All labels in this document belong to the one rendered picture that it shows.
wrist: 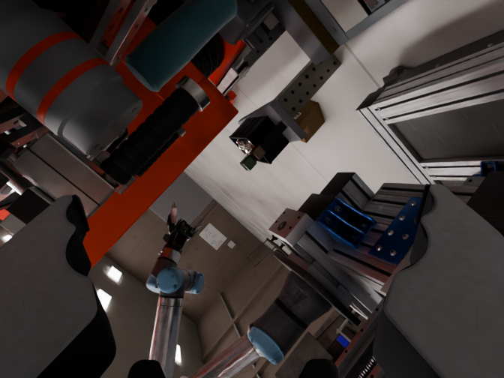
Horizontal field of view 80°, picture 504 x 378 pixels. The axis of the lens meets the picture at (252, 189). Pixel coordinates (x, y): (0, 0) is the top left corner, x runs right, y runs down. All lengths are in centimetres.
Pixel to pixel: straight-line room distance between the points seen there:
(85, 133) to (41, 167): 15
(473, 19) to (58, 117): 102
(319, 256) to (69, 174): 66
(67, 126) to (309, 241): 61
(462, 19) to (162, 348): 125
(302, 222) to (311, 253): 9
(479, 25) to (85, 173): 102
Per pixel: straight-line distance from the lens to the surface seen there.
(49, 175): 38
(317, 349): 662
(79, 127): 52
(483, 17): 110
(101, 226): 107
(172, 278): 97
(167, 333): 100
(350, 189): 88
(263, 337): 91
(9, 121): 82
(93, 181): 37
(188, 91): 38
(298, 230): 81
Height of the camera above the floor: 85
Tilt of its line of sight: 9 degrees down
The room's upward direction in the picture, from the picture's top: 138 degrees counter-clockwise
